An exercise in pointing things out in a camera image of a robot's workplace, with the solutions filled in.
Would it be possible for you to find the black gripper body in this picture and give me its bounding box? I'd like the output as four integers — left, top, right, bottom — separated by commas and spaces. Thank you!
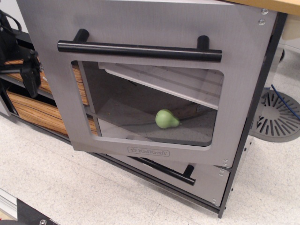
0, 11, 39, 73

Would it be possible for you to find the upper wood-pattern bin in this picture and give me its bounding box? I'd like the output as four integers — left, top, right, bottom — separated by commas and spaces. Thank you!
0, 60, 89, 108

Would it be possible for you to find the black base plate with screw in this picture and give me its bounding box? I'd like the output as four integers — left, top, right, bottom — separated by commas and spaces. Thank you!
0, 199, 58, 225

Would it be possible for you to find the lower wood-pattern bin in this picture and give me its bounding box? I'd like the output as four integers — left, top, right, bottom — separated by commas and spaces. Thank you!
6, 89, 99, 136

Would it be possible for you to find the black toy kitchen cabinet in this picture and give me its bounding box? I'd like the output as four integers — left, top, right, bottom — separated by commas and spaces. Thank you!
0, 11, 288, 219

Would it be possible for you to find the wooden countertop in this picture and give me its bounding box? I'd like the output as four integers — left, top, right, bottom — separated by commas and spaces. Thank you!
228, 0, 300, 16

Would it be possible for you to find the grey round slotted base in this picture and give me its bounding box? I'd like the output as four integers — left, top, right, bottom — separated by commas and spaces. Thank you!
249, 89, 300, 143

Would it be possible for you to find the black oven door handle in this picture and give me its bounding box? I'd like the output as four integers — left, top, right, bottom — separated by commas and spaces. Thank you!
57, 29, 222, 62

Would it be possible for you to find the grey oven door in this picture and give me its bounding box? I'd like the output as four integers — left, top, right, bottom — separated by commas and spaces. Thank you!
15, 0, 278, 169

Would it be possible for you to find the green toy pear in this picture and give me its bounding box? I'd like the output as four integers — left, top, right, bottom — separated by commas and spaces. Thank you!
155, 109, 180, 129

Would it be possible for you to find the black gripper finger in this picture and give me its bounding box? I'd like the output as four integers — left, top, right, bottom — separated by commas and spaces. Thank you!
20, 59, 41, 98

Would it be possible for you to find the wood-pattern bin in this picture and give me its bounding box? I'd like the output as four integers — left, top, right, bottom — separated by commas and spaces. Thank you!
0, 60, 89, 108
6, 89, 99, 136

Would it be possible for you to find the grey lower drawer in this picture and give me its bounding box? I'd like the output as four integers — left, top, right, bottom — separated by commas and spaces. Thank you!
111, 155, 229, 206

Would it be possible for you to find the blue cable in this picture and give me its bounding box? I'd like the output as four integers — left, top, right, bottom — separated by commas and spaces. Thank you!
270, 83, 300, 120

